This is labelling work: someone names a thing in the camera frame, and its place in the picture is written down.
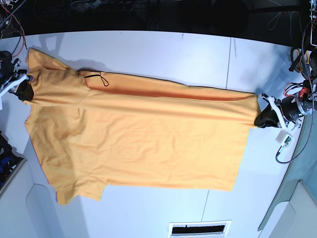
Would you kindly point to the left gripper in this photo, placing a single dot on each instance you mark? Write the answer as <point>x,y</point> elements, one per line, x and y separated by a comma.
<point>293,108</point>

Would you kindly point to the orange yellow t-shirt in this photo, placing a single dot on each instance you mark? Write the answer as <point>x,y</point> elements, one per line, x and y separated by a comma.
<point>93,129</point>

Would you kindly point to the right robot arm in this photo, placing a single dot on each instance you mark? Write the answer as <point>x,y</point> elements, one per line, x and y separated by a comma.
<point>9,61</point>

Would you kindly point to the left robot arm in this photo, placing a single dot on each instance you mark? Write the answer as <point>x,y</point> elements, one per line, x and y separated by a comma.
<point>307,90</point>

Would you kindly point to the grey green cloth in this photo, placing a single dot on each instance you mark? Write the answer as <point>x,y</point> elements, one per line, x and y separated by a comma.
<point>303,169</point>

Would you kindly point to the black blue items bin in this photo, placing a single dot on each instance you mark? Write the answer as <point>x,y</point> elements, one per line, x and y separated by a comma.
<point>8,161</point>

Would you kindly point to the white table vent grille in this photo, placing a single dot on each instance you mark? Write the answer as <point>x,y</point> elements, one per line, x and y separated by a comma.
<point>215,229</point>

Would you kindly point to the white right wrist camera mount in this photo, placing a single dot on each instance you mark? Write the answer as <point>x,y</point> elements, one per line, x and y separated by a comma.
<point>11,85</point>

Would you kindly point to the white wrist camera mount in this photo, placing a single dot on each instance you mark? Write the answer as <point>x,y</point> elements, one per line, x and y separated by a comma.
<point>286,136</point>
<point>11,85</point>

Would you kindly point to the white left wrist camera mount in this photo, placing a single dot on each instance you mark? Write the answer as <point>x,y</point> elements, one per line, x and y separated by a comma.
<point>286,136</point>

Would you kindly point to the orange handled scissors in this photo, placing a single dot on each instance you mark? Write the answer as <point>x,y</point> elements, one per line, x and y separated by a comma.
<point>298,61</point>

